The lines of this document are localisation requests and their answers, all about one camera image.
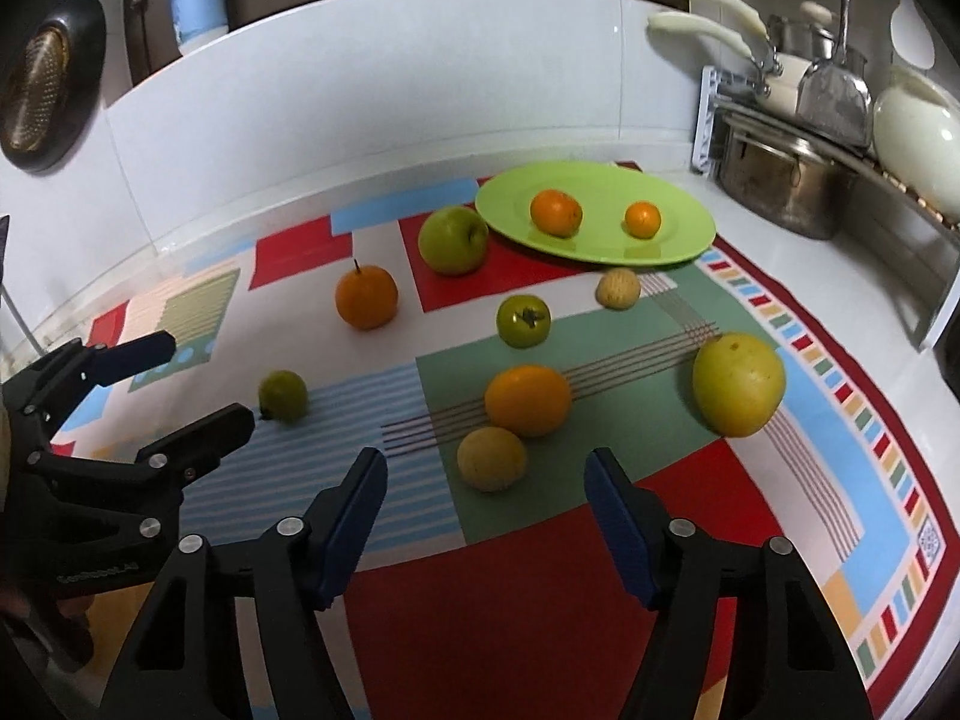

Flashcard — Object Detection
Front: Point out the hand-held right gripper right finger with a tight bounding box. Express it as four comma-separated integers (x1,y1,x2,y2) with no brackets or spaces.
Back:
585,448,875,720

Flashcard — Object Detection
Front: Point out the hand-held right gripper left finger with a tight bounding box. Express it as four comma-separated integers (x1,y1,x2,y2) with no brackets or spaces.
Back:
101,448,389,720

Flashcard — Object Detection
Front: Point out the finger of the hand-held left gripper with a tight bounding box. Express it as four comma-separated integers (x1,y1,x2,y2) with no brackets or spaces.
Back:
22,330,177,421
135,403,256,494

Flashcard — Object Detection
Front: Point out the small green fruit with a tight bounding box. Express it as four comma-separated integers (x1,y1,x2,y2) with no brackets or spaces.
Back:
258,370,309,422

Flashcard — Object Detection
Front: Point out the small tan fruit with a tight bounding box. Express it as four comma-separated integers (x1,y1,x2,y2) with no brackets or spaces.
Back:
457,427,529,494
596,268,642,311

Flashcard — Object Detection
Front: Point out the large orange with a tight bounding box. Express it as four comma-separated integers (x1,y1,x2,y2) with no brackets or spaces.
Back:
484,365,573,438

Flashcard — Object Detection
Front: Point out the large yellow-green apple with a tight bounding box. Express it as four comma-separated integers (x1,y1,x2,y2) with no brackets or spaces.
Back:
691,333,787,438

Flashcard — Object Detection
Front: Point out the orange with stem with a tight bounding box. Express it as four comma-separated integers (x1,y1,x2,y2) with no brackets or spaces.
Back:
334,259,400,331

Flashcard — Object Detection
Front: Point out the green persimmon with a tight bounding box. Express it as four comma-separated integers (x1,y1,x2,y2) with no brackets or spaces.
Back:
496,294,552,349

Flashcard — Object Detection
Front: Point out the green apple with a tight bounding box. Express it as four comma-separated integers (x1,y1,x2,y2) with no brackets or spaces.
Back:
418,206,490,276

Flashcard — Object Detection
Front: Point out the green plate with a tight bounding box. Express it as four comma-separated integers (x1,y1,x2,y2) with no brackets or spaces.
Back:
475,162,717,267

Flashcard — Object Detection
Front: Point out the colourful patterned mat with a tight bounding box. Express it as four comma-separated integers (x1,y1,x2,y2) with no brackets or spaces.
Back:
45,160,950,720

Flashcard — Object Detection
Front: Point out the round dark metal strainer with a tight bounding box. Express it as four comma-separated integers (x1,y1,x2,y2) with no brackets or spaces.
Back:
0,0,106,173

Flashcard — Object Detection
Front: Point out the small orange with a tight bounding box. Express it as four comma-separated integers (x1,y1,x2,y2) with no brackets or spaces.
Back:
624,200,662,239

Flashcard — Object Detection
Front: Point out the large steel pot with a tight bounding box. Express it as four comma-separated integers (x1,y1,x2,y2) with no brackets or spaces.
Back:
716,116,860,241

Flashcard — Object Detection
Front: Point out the white plastic rack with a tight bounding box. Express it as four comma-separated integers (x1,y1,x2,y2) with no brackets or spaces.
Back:
691,66,758,177

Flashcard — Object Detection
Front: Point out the metal spatula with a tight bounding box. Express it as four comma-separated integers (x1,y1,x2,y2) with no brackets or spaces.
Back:
795,0,872,149

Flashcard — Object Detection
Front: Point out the steel pot with lid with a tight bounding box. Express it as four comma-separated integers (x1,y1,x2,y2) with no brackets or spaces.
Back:
772,0,871,70

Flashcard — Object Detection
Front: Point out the white spoon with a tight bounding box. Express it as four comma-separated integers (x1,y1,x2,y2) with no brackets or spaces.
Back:
889,0,938,70

